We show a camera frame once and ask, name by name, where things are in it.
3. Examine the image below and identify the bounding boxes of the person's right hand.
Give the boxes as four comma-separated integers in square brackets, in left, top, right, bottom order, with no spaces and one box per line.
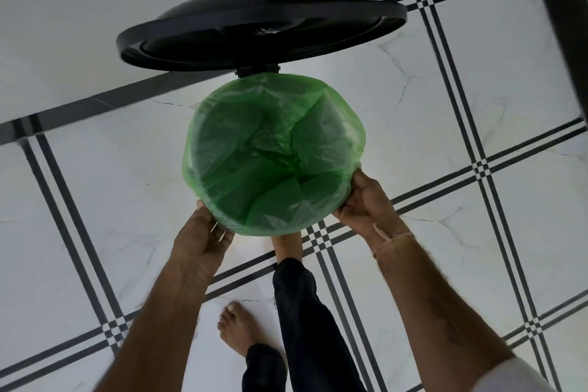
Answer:
[333,168,413,255]

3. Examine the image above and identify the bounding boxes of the person's left hand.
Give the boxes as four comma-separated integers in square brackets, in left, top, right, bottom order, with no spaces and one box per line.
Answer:
[171,200,236,280]

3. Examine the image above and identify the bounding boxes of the green plastic garbage bag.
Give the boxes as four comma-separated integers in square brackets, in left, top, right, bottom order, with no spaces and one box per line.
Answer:
[183,74,367,238]

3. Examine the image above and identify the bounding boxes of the person's left forearm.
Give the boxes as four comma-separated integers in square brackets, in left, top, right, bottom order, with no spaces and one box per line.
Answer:
[94,262,217,392]

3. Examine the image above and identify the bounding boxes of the person's right forearm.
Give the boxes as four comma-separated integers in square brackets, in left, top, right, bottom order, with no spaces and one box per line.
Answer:
[373,233,517,392]

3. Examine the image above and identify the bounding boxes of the person's left foot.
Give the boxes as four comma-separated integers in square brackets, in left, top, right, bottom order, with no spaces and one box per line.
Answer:
[218,301,277,361]

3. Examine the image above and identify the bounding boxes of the black trousers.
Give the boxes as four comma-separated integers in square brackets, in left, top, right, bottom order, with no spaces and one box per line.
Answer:
[242,258,369,392]

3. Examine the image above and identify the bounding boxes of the black round bin lid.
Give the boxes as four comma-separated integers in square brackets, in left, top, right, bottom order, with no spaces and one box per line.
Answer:
[116,0,409,74]

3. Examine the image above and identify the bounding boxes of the white shirt sleeve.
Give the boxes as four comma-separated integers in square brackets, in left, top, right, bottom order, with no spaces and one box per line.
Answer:
[463,356,559,392]

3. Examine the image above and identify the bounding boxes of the thread wrist bracelet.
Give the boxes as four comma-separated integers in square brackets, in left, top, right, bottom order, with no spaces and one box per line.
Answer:
[371,222,417,260]

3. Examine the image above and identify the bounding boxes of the dark door frame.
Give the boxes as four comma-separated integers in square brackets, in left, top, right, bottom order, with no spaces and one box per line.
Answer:
[526,0,588,122]

